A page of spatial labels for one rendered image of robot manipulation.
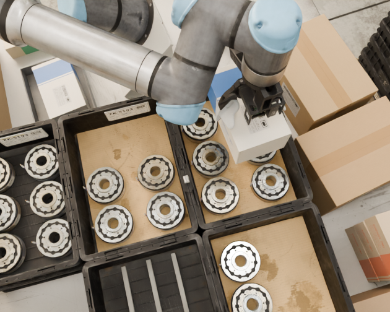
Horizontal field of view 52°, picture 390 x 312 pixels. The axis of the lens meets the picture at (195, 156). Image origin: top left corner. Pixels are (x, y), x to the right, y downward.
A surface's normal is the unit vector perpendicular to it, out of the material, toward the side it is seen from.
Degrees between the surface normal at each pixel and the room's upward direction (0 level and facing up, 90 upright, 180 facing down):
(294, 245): 0
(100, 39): 7
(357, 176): 0
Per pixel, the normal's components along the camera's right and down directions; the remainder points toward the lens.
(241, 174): -0.02, -0.31
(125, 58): -0.10, -0.08
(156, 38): -0.69, 0.06
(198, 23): -0.45, 0.22
